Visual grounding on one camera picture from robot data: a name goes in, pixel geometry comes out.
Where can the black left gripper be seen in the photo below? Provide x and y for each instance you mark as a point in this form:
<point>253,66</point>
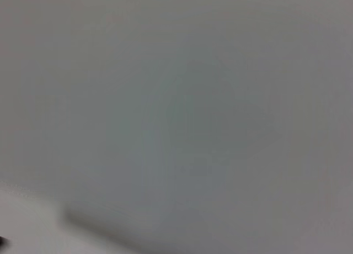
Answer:
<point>2,240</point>

